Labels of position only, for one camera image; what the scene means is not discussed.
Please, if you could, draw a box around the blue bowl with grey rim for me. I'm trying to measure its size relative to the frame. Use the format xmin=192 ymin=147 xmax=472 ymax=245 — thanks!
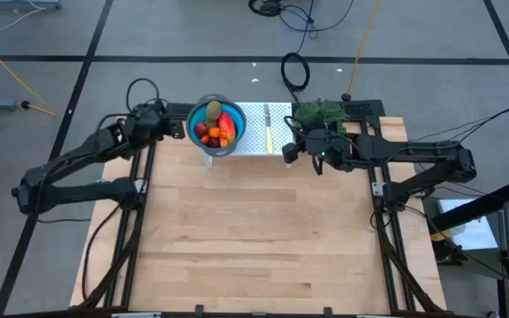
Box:
xmin=186 ymin=93 xmax=247 ymax=158

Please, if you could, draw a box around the knife with cream handle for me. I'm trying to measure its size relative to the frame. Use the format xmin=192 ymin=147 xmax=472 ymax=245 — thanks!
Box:
xmin=262 ymin=102 xmax=275 ymax=155

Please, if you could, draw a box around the green brown toy kiwi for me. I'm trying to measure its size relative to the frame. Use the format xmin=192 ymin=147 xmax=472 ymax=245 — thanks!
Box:
xmin=205 ymin=100 xmax=224 ymax=129

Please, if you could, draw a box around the red yellow toy mango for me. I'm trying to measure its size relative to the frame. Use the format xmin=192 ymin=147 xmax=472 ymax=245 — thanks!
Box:
xmin=217 ymin=111 xmax=238 ymax=145

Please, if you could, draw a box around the white perforated metal shelf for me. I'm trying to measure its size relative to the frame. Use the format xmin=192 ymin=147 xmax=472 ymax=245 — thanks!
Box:
xmin=201 ymin=101 xmax=296 ymax=170

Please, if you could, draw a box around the green plant in white pot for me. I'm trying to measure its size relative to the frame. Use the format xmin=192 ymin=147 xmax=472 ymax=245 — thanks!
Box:
xmin=292 ymin=98 xmax=353 ymax=134

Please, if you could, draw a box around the white paper sheet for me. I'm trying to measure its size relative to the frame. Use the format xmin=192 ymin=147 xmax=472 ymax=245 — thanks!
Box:
xmin=437 ymin=197 xmax=499 ymax=252

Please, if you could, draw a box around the black stand beam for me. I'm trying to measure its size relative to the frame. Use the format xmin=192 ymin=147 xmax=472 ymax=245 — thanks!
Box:
xmin=429 ymin=179 xmax=509 ymax=231

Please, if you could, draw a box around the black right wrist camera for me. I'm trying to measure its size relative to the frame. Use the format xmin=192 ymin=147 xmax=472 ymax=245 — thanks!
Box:
xmin=318 ymin=140 xmax=349 ymax=172

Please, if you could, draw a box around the black coiled floor cable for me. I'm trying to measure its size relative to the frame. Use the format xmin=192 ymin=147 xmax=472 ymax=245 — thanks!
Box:
xmin=279 ymin=51 xmax=313 ymax=103

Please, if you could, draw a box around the black tangled floor cable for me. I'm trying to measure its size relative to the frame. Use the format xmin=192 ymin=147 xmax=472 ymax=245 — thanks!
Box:
xmin=247 ymin=0 xmax=356 ymax=55

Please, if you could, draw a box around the silver aluminium bracket bar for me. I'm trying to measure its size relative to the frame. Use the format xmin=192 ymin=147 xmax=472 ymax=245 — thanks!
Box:
xmin=111 ymin=311 xmax=163 ymax=318

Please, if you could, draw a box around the white floor cable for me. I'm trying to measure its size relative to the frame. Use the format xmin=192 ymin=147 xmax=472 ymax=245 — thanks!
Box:
xmin=0 ymin=4 xmax=49 ymax=43

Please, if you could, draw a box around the thin black floor cable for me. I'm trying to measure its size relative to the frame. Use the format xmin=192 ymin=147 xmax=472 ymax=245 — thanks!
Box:
xmin=407 ymin=105 xmax=509 ymax=148

